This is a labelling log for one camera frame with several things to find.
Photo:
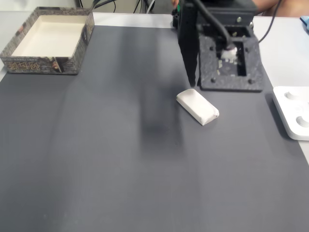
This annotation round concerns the white rectangular block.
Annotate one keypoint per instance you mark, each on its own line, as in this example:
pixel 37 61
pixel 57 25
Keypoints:
pixel 198 106

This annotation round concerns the patterned cardboard box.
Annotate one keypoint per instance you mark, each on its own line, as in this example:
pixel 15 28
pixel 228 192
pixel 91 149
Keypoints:
pixel 48 38

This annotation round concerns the blue flat object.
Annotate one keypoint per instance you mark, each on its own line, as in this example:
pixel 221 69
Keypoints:
pixel 305 23

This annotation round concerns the white dimpled plastic tray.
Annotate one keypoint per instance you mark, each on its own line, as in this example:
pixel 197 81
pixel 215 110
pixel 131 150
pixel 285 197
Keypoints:
pixel 293 113

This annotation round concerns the grey table mat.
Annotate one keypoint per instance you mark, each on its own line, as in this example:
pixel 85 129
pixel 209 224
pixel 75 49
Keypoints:
pixel 120 157

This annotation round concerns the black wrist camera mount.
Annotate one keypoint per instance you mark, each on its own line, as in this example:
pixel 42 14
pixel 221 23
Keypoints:
pixel 210 72

